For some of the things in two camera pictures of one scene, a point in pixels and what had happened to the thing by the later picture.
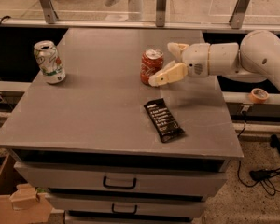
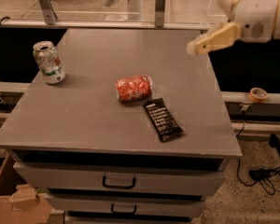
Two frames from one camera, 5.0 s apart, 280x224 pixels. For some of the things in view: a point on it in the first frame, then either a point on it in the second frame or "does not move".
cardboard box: [14, 201] does not move
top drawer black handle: [118, 187] does not move
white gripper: [196, 60] -> [256, 15]
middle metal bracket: [161, 6] does not move
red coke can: [151, 63] -> [133, 87]
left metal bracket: [48, 7] does not move
